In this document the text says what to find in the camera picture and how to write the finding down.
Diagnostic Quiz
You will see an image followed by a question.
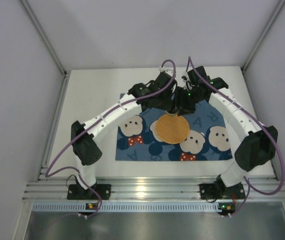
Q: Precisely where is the orange woven round plate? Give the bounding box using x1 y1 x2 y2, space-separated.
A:
155 114 190 145

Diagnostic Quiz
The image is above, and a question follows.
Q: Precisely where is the blue cartoon mouse placemat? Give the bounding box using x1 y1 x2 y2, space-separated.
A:
115 100 232 162

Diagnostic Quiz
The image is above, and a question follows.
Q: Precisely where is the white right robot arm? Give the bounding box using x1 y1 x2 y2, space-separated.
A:
182 66 278 188

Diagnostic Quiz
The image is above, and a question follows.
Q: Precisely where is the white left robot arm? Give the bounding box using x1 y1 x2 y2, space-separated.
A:
71 71 177 190

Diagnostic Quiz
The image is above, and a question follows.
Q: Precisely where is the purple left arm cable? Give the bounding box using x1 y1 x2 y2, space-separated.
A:
45 59 177 178

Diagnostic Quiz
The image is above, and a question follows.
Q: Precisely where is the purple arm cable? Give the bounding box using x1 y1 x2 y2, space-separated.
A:
186 56 285 196
45 59 177 178

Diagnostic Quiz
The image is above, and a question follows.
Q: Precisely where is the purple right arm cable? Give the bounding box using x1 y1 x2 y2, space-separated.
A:
186 56 285 196

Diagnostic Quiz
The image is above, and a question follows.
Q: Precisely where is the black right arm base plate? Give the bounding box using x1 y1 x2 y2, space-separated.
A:
199 183 246 201

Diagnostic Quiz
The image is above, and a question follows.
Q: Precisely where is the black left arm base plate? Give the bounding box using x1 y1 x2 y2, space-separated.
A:
67 184 112 200

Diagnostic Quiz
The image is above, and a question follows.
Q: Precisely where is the aluminium mounting rail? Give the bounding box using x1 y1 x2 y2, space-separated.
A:
22 159 285 201

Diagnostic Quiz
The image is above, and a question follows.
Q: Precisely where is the perforated cable duct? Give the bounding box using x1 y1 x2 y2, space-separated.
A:
31 202 235 213

